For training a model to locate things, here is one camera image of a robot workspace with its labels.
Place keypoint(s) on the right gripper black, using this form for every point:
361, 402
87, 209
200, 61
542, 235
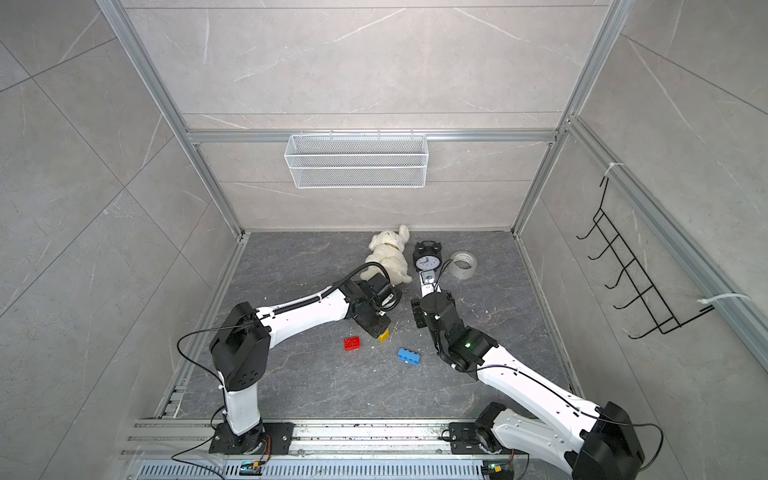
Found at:
417, 306

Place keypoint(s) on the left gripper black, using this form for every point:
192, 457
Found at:
381, 328

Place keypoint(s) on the yellow lego brick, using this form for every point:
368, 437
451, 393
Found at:
384, 335

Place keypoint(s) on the small red lego brick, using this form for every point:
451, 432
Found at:
352, 344

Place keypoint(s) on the long blue lego brick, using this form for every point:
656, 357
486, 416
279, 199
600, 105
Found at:
408, 356

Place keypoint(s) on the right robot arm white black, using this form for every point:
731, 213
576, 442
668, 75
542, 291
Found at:
612, 450

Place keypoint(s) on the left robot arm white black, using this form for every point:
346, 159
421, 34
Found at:
241, 347

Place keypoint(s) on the grey tape roll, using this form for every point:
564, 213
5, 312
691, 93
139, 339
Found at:
463, 265

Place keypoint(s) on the white plush dog toy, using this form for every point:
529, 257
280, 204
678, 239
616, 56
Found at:
388, 249

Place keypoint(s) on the black alarm clock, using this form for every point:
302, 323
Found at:
427, 255

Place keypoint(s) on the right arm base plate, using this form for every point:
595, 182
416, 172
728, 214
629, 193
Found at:
468, 438

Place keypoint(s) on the white wire mesh basket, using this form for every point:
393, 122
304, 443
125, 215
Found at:
344, 161

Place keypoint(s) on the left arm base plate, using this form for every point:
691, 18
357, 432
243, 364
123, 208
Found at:
275, 437

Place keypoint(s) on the black wire hook rack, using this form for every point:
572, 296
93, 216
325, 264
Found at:
632, 271

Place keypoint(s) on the aluminium mounting rail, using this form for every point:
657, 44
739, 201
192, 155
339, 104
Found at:
336, 438

